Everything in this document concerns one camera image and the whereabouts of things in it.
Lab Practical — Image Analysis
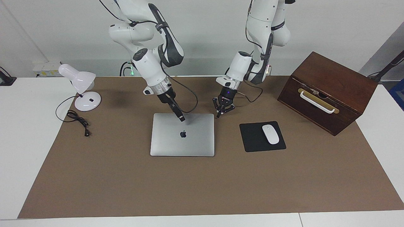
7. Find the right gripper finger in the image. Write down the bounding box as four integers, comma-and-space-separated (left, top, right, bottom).
169, 102, 181, 122
173, 101, 186, 122

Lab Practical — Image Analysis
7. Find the silver laptop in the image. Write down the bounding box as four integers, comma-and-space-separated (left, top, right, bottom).
150, 113, 215, 157

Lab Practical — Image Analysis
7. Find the black mouse pad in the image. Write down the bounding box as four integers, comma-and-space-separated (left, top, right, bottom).
239, 121, 287, 153

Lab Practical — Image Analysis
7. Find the white computer mouse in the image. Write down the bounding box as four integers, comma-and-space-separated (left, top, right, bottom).
262, 125, 280, 145

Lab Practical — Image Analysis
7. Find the white desk lamp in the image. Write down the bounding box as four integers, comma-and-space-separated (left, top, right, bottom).
58, 64, 102, 112

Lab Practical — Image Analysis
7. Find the brown table mat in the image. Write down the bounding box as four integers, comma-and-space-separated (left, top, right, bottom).
17, 76, 404, 219

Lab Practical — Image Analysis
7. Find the dark wooden box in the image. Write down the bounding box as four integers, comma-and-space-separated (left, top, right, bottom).
277, 51, 378, 136

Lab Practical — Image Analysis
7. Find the black stand pole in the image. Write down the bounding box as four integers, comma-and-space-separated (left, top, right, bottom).
368, 50, 404, 83

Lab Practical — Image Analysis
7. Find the blue crate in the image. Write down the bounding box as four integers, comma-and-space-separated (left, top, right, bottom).
389, 79, 404, 111

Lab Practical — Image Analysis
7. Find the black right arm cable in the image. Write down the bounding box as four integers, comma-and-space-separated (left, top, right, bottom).
159, 60, 199, 114

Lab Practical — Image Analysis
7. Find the black base cable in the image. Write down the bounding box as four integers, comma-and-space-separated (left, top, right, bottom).
120, 61, 132, 77

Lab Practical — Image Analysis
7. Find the white box handle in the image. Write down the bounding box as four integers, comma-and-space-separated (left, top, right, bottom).
299, 91, 336, 114

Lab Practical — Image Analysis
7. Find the black lamp power cable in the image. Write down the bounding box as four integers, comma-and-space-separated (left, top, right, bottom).
56, 96, 91, 137

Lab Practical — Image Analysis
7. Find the white wall power strip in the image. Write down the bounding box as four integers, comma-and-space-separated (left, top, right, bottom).
33, 61, 61, 77

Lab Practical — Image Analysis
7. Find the black clamp mount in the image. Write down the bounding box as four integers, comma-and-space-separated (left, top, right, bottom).
0, 67, 17, 86

